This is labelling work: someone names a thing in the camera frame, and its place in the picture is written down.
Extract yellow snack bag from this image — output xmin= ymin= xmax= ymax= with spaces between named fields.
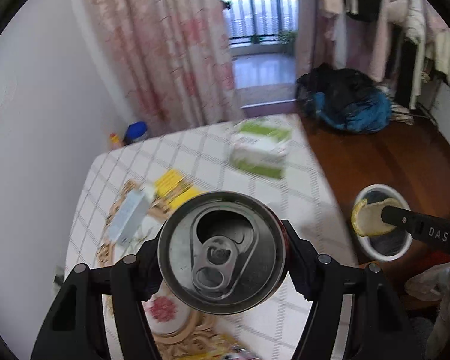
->
xmin=206 ymin=334 xmax=260 ymax=360

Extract red soda can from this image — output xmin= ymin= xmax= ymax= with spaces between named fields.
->
xmin=158 ymin=191 xmax=288 ymax=315

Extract clothes rack with coats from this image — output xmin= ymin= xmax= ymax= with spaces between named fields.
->
xmin=314 ymin=0 xmax=450 ymax=110

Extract blue lid jar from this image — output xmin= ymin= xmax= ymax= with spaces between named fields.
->
xmin=123 ymin=121 xmax=149 ymax=146

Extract green white tissue box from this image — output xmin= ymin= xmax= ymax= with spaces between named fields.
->
xmin=229 ymin=118 xmax=292 ymax=180

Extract orange small bottle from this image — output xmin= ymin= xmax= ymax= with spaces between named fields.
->
xmin=109 ymin=133 xmax=122 ymax=150

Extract grey cosmetic carton box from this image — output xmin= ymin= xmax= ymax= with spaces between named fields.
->
xmin=107 ymin=189 xmax=150 ymax=245

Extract blue black clothes pile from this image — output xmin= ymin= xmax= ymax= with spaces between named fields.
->
xmin=296 ymin=63 xmax=392 ymax=134

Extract white round trash bin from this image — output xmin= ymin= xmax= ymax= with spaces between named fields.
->
xmin=351 ymin=184 xmax=412 ymax=263

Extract checked white tablecloth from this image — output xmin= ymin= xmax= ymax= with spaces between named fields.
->
xmin=65 ymin=115 xmax=357 ymax=359

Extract yellow cigarette box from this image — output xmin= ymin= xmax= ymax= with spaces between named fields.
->
xmin=153 ymin=169 xmax=202 ymax=214

